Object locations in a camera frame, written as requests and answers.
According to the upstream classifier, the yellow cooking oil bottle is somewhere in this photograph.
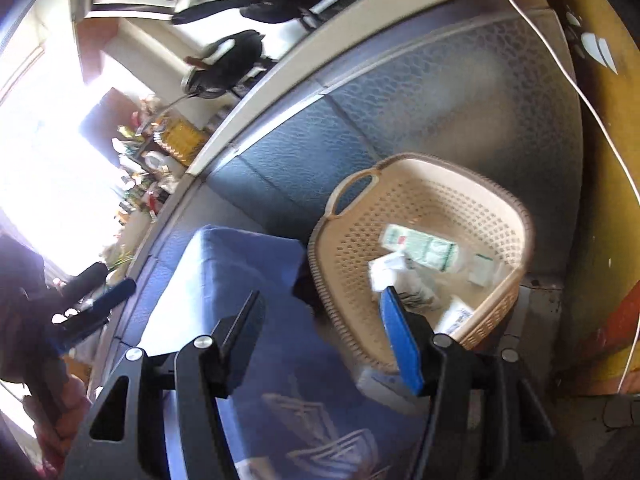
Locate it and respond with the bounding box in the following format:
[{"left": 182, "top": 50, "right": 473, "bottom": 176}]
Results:
[{"left": 154, "top": 119, "right": 208, "bottom": 167}]

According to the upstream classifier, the left hand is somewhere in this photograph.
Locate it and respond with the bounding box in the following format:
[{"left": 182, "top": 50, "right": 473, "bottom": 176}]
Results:
[{"left": 23, "top": 374, "right": 92, "bottom": 479}]

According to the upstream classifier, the black wok with handle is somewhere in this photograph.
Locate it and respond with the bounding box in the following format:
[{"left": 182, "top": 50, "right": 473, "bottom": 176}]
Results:
[{"left": 137, "top": 29, "right": 264, "bottom": 133}]

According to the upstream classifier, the white cable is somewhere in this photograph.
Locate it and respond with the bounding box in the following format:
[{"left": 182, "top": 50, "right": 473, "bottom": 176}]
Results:
[{"left": 482, "top": 0, "right": 640, "bottom": 395}]

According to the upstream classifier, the crumpled white paper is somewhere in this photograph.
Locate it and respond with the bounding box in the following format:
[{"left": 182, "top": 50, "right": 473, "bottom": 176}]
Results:
[{"left": 368, "top": 252, "right": 442, "bottom": 310}]

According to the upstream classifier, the green white carton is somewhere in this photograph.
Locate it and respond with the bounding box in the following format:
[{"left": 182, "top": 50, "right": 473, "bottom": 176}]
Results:
[{"left": 380, "top": 224, "right": 459, "bottom": 272}]

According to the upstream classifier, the beige plastic basket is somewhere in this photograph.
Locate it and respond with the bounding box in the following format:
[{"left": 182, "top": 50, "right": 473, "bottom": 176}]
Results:
[{"left": 308, "top": 153, "right": 535, "bottom": 374}]

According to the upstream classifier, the blue printed tablecloth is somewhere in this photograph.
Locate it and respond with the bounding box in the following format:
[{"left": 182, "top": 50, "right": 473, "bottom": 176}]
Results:
[{"left": 139, "top": 226, "right": 425, "bottom": 479}]

